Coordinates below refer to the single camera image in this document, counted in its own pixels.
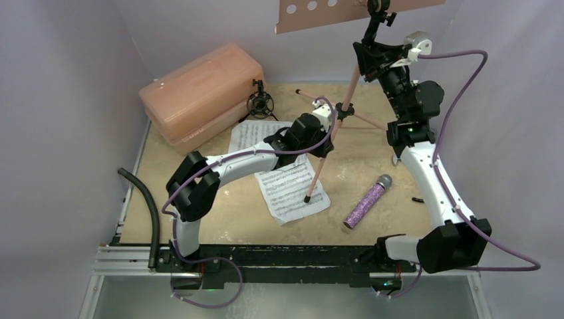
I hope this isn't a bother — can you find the pink music stand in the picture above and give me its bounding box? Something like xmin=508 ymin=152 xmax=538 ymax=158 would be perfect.
xmin=273 ymin=0 xmax=447 ymax=204

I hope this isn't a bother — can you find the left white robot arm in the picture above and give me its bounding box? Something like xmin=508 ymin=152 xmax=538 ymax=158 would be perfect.
xmin=162 ymin=108 xmax=337 ymax=272

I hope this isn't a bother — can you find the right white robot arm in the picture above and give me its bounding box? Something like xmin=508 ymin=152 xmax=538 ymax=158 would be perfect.
xmin=353 ymin=42 xmax=492 ymax=273

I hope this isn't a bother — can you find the lower sheet music page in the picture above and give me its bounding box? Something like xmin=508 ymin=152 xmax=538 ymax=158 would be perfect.
xmin=254 ymin=155 xmax=331 ymax=225

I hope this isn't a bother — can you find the sheet music page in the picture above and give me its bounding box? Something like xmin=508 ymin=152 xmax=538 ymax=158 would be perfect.
xmin=228 ymin=120 xmax=292 ymax=153
xmin=254 ymin=155 xmax=331 ymax=225

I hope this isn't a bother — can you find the upper sheet music page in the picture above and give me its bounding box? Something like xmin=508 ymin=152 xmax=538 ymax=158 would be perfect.
xmin=228 ymin=120 xmax=292 ymax=153

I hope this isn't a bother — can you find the purple glitter microphone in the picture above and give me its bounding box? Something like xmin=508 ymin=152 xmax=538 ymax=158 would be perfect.
xmin=343 ymin=174 xmax=392 ymax=229

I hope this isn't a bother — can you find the small metal wrench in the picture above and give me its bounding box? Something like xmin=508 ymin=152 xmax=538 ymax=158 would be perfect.
xmin=392 ymin=154 xmax=400 ymax=166

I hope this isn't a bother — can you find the pink translucent storage box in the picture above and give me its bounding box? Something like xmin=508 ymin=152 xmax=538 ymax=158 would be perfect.
xmin=139 ymin=43 xmax=264 ymax=155

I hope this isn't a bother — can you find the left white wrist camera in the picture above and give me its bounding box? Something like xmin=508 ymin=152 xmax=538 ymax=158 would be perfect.
xmin=311 ymin=100 xmax=334 ymax=132

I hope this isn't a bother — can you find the black microphone shock mount stand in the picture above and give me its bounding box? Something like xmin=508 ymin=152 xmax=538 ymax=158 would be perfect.
xmin=238 ymin=79 xmax=279 ymax=123

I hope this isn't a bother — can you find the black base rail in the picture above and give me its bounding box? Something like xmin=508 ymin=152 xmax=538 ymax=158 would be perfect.
xmin=152 ymin=244 xmax=416 ymax=289

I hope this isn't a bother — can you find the black corrugated hose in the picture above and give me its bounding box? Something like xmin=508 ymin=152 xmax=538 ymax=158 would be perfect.
xmin=117 ymin=167 xmax=160 ymax=270

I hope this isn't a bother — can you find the aluminium frame profile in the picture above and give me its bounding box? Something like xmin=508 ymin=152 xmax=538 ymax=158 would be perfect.
xmin=92 ymin=246 xmax=172 ymax=276

